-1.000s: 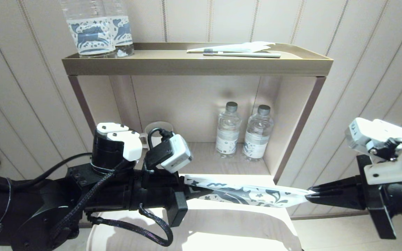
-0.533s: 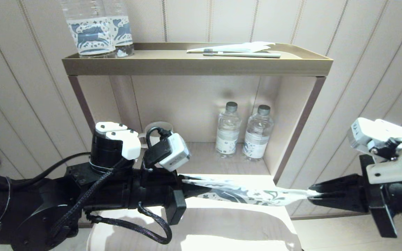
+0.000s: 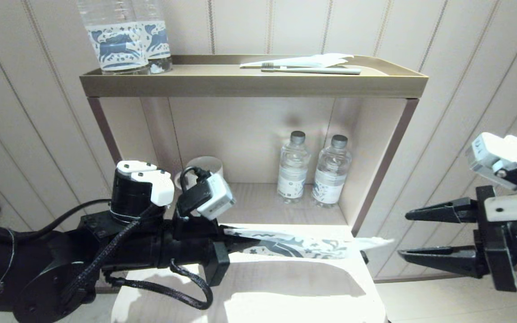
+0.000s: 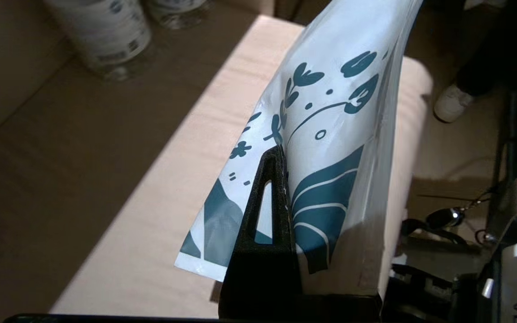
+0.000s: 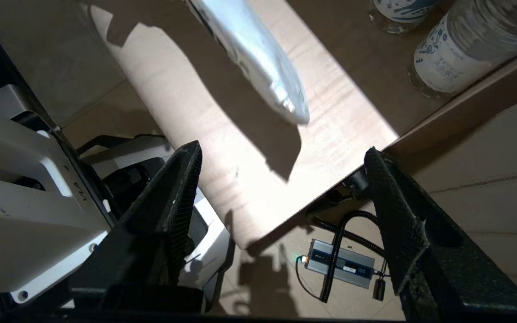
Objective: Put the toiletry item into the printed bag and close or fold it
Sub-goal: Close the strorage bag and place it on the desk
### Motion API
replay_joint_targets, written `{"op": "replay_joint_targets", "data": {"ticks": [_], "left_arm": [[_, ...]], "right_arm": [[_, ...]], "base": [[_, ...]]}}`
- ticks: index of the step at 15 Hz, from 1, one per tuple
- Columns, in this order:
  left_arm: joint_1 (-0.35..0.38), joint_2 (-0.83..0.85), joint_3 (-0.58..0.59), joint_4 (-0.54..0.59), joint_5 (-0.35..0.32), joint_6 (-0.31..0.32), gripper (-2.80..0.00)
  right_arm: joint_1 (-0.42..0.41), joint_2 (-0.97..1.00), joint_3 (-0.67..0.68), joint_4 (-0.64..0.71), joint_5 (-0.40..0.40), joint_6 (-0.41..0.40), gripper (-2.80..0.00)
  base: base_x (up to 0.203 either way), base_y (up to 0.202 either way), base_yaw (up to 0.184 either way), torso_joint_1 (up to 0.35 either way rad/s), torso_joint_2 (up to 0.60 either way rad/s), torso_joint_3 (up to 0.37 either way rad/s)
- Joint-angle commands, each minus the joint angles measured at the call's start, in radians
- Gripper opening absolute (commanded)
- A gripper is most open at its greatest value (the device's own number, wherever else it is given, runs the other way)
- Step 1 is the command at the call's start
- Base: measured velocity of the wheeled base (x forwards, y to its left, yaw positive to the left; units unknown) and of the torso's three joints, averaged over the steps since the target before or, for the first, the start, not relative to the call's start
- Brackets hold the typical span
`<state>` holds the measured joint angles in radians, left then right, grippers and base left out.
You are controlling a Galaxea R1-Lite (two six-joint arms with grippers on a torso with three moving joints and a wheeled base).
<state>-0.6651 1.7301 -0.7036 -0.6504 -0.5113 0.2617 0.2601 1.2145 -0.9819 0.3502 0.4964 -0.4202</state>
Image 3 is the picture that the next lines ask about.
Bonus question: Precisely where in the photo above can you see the brown open shelf unit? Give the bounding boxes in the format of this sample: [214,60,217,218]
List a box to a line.
[79,54,429,238]

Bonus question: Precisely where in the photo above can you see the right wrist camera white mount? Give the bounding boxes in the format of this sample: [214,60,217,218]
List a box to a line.
[465,132,517,223]

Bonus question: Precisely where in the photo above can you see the large deer-label water bottle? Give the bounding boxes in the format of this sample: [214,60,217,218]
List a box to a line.
[77,0,151,76]
[133,0,174,74]

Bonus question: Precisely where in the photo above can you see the white blue patterned pouch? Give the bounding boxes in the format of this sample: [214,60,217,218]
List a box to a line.
[223,227,395,261]

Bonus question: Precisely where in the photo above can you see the white paper wrapper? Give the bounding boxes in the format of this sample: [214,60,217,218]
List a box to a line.
[240,53,355,69]

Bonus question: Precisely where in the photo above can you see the small grey-cap water bottle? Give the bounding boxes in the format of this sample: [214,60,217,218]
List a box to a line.
[311,135,353,208]
[277,131,311,205]

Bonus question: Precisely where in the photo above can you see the white ribbed mug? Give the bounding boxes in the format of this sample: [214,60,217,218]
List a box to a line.
[175,156,224,191]

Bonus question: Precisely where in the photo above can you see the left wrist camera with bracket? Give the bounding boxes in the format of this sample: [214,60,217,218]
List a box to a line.
[175,173,237,221]

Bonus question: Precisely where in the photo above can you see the left camera black cable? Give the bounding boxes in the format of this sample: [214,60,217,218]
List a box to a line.
[14,166,212,243]

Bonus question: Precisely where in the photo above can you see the grey-green toothbrush dark bristles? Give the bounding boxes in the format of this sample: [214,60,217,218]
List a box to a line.
[261,63,362,76]

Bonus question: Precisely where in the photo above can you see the black braided cable sleeve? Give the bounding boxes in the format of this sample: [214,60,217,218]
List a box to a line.
[61,204,160,299]
[104,260,214,311]

